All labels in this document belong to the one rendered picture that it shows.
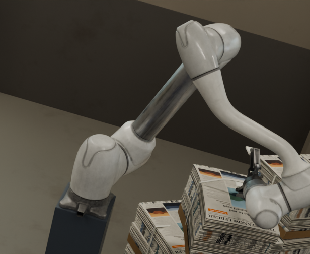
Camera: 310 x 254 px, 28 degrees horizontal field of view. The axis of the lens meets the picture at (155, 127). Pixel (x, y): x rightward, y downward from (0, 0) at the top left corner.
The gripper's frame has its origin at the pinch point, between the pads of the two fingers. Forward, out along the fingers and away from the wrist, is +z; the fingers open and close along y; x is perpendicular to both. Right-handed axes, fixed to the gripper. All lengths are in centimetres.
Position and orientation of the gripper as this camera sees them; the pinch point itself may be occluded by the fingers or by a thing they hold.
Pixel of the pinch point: (244, 165)
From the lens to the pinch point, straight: 240.6
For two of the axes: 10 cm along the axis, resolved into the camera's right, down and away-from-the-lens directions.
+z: -0.5, -3.7, 9.3
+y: -2.7, 9.0, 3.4
